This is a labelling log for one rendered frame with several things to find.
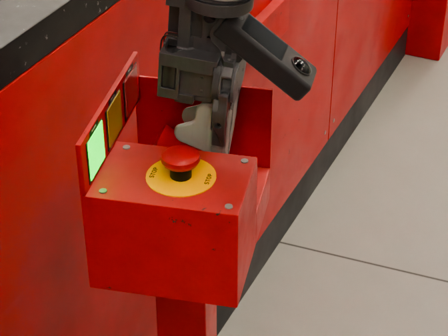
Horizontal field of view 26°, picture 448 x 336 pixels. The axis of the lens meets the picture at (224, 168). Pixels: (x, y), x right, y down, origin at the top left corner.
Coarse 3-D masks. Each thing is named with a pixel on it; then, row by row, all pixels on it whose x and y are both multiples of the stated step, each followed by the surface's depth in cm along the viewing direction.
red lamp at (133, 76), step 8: (136, 64) 108; (136, 72) 108; (128, 80) 105; (136, 80) 109; (128, 88) 106; (136, 88) 109; (128, 96) 106; (136, 96) 109; (128, 104) 106; (128, 112) 107
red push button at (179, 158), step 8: (168, 152) 97; (176, 152) 97; (184, 152) 97; (192, 152) 97; (168, 160) 96; (176, 160) 96; (184, 160) 96; (192, 160) 96; (168, 168) 96; (176, 168) 96; (184, 168) 96; (192, 168) 96; (176, 176) 98; (184, 176) 98
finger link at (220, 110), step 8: (224, 80) 100; (224, 88) 100; (224, 96) 99; (216, 104) 100; (224, 104) 100; (216, 112) 100; (224, 112) 100; (216, 120) 101; (224, 120) 100; (216, 128) 101; (224, 128) 101; (216, 136) 103; (224, 136) 102; (216, 144) 104; (224, 144) 103
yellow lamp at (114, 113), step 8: (120, 96) 103; (112, 104) 101; (120, 104) 103; (112, 112) 101; (120, 112) 104; (112, 120) 101; (120, 120) 104; (112, 128) 102; (120, 128) 104; (112, 136) 102; (112, 144) 102
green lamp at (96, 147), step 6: (102, 126) 98; (96, 132) 96; (102, 132) 98; (90, 138) 95; (96, 138) 97; (102, 138) 98; (90, 144) 95; (96, 144) 97; (102, 144) 99; (90, 150) 95; (96, 150) 97; (102, 150) 99; (90, 156) 95; (96, 156) 97; (102, 156) 99; (90, 162) 96; (96, 162) 97; (102, 162) 100; (90, 168) 96; (96, 168) 98; (90, 174) 96
